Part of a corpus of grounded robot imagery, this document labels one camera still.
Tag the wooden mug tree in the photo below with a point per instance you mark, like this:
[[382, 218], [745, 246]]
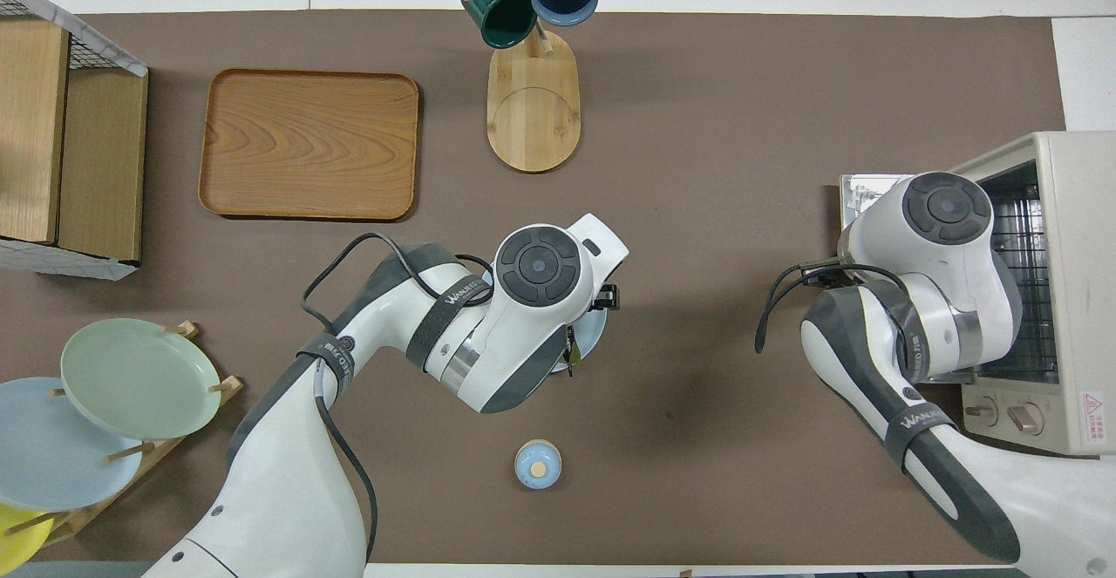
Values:
[[534, 116]]

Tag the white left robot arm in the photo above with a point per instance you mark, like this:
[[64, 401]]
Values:
[[288, 473]]

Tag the small light blue plate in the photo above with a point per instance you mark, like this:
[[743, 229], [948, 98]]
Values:
[[593, 334]]

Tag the yellow plate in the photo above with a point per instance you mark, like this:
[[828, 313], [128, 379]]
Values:
[[17, 543]]

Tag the brown table mat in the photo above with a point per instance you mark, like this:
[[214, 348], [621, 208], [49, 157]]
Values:
[[697, 125]]

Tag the pale green plate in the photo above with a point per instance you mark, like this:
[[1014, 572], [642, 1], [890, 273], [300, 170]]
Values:
[[135, 377]]

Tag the wooden plate rack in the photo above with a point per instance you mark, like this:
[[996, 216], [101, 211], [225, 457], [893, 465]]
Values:
[[228, 384]]

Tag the white toaster oven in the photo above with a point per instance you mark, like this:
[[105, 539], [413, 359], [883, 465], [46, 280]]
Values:
[[1077, 255]]

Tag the large light blue plate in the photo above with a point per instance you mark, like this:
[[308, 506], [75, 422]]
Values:
[[52, 456]]

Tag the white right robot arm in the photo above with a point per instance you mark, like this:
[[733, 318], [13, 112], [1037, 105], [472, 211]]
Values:
[[950, 299]]

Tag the wooden serving tray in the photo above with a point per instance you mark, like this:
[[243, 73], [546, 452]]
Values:
[[309, 142]]

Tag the dark green mug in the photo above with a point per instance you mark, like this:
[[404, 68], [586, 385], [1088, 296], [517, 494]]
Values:
[[501, 16]]

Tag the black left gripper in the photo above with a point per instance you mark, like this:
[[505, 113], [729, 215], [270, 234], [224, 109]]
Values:
[[608, 297]]

